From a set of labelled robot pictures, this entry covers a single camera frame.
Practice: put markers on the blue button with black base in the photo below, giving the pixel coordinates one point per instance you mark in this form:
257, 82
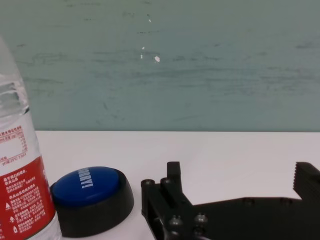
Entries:
87, 187

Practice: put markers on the clear red-capped water bottle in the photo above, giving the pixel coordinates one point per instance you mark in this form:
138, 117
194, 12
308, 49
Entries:
20, 187

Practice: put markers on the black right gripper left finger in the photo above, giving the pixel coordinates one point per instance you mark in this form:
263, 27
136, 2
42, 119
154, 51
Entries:
172, 200

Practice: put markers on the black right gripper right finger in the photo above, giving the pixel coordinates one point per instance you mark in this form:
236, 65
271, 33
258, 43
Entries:
307, 182

